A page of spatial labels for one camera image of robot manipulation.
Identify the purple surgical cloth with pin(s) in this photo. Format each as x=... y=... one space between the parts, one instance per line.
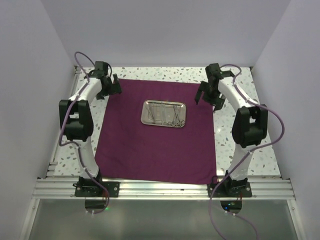
x=129 y=149

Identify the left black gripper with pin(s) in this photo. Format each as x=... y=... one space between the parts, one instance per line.
x=114 y=88

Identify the steel surgical scissors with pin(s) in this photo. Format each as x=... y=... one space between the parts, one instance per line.
x=176 y=121

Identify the steel instrument tray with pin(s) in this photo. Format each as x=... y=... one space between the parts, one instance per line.
x=166 y=112

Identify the aluminium rail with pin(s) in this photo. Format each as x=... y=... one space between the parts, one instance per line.
x=58 y=154
x=265 y=188

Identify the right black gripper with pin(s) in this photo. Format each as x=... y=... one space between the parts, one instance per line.
x=217 y=102

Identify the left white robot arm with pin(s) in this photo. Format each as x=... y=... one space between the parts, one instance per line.
x=76 y=121

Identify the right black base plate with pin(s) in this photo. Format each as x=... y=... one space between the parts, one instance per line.
x=233 y=189

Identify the steel surgical forceps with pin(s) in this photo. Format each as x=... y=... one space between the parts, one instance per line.
x=154 y=113

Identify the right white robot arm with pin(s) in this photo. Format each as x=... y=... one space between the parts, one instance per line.
x=250 y=122

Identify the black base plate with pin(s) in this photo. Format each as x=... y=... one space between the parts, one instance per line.
x=233 y=189
x=85 y=187

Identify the aluminium left side rail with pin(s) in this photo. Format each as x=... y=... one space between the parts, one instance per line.
x=58 y=154

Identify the aluminium front rail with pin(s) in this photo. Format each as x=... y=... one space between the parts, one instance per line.
x=265 y=188

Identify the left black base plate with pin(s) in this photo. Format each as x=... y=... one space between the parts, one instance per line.
x=85 y=187

